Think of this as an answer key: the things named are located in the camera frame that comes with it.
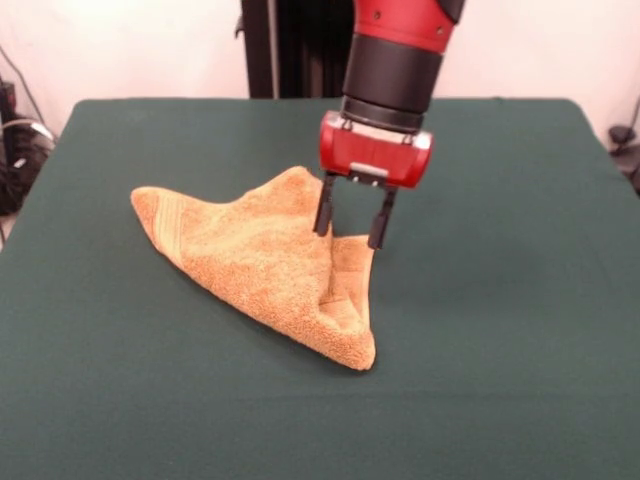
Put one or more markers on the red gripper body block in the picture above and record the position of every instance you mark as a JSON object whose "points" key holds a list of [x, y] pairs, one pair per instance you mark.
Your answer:
{"points": [[375, 155]]}

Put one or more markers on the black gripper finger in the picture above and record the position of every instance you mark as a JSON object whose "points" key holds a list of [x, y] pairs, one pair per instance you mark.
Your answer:
{"points": [[324, 210], [380, 227]]}

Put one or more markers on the tan terry towel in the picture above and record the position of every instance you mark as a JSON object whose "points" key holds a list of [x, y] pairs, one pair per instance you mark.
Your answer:
{"points": [[260, 250]]}

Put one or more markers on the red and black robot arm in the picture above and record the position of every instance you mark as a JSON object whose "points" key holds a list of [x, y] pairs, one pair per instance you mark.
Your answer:
{"points": [[400, 50]]}

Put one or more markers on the dark green table cloth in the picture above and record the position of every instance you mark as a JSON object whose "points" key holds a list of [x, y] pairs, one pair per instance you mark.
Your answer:
{"points": [[450, 300]]}

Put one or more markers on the grey tripod base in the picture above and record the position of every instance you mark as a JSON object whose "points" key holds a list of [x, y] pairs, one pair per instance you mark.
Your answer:
{"points": [[621, 135]]}

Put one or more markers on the black power adapter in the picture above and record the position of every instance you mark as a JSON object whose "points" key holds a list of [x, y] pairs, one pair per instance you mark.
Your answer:
{"points": [[7, 95]]}

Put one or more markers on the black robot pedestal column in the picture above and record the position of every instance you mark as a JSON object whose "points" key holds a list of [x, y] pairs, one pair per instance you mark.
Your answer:
{"points": [[295, 50]]}

